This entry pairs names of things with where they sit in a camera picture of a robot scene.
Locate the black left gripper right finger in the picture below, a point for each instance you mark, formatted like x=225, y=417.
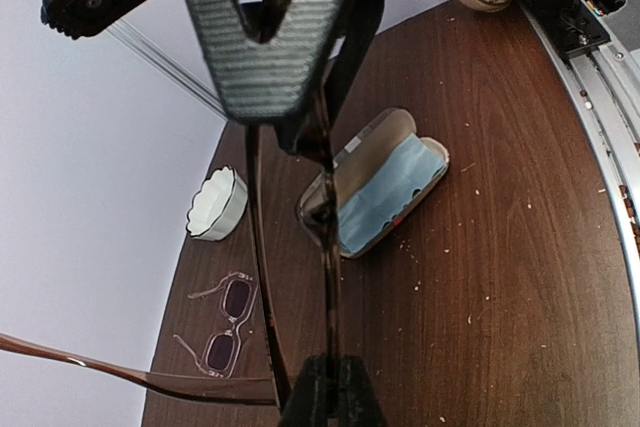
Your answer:
x=357, y=404

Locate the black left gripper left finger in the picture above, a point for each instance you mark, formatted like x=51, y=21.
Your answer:
x=307, y=406

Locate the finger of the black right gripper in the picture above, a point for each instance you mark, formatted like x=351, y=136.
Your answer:
x=365, y=18
x=265, y=82

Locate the brown plaid glasses case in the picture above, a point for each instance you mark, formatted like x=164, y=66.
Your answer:
x=361, y=157

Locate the light blue cloth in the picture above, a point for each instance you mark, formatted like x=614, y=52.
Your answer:
x=409, y=169

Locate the white fluted ceramic bowl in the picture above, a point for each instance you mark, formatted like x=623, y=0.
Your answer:
x=218, y=207

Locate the pink frame sunglasses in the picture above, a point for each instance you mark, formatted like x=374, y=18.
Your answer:
x=237, y=292

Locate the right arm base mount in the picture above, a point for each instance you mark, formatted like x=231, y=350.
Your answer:
x=580, y=30

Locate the front aluminium rail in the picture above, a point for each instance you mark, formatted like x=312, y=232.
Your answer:
x=603, y=86

